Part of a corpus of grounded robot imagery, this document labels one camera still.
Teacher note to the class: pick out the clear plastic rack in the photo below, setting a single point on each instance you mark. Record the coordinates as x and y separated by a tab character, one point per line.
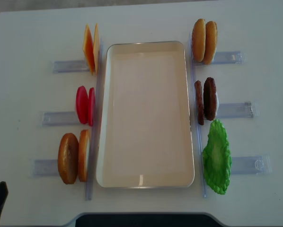
49	167
256	165

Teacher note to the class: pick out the green lettuce leaf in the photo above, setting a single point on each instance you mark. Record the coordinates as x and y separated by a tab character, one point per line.
217	158

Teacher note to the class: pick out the brown meat patty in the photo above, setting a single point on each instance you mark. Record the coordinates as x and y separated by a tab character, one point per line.
210	99
199	102

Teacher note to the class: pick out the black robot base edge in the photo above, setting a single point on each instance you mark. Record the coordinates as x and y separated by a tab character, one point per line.
146	220

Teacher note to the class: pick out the brown meat patty inner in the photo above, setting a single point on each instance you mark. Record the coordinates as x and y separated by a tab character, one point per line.
199	102

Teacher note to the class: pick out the orange cheese slice outer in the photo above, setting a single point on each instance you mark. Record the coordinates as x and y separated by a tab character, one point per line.
88	49

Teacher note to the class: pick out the clear plastic rack right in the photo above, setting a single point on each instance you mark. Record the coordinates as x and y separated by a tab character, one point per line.
256	165

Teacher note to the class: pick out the golden bun half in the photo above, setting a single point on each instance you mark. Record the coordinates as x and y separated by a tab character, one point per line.
198	40
210	42

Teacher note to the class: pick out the golden bun half inner right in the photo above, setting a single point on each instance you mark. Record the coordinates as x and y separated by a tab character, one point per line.
198	40

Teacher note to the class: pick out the red tomato slice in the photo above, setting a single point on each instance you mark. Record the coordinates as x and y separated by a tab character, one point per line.
91	104
82	104

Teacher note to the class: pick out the red tomato slice outer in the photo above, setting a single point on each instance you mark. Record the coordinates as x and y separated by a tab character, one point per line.
82	104

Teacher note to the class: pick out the brown meat patty outer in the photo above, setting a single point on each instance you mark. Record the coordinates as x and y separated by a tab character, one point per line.
210	99

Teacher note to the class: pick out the bun slice white cut face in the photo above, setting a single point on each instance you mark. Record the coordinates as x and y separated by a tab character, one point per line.
84	147

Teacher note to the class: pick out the cream rectangular tray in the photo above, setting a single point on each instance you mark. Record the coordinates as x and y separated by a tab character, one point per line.
145	133

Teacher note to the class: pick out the golden bun half outer right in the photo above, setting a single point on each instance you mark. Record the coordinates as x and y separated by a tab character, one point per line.
210	42

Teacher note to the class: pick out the yellow cheese slice inner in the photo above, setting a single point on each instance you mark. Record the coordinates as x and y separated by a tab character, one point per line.
96	48

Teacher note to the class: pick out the red tomato slice inner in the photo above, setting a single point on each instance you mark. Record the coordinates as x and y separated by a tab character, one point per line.
91	104

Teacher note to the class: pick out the brown bun half outer left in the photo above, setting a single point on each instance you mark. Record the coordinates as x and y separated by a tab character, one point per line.
68	158

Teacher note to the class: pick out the clear plastic rack left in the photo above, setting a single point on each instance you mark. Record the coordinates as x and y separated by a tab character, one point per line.
49	167

